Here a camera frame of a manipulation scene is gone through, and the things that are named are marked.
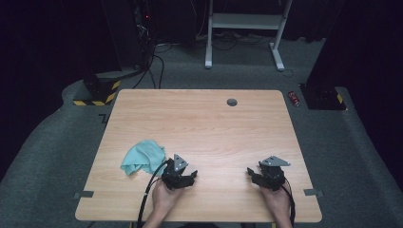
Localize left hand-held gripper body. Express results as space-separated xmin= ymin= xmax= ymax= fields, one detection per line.
xmin=161 ymin=153 xmax=189 ymax=191

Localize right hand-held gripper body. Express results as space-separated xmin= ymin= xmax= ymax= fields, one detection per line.
xmin=258 ymin=155 xmax=292 ymax=192

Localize teal cleaning cloth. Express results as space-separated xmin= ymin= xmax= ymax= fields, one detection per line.
xmin=120 ymin=139 xmax=168 ymax=177

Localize person's left hand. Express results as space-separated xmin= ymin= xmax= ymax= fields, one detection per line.
xmin=151 ymin=180 xmax=185 ymax=218

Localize person's right hand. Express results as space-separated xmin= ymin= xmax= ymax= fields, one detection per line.
xmin=259 ymin=185 xmax=291 ymax=219

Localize grey tape strip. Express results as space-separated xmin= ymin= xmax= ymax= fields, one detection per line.
xmin=72 ymin=190 xmax=95 ymax=200
xmin=302 ymin=188 xmax=324 ymax=199

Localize small red object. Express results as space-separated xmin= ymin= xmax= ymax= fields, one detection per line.
xmin=287 ymin=90 xmax=301 ymax=108

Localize black stand base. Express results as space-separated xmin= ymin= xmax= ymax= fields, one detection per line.
xmin=298 ymin=83 xmax=347 ymax=111

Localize black yellow striped base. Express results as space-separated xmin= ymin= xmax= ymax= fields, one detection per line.
xmin=72 ymin=70 xmax=123 ymax=107

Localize dark equipment rack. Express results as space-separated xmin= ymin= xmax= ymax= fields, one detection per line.
xmin=132 ymin=0 xmax=157 ymax=68

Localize white metal stand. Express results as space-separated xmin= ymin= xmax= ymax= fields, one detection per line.
xmin=204 ymin=0 xmax=295 ymax=72

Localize black floor cables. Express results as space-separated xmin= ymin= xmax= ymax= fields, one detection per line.
xmin=132 ymin=42 xmax=174 ymax=90

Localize cable bundle under stand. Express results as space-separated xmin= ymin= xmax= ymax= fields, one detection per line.
xmin=195 ymin=29 xmax=274 ymax=52

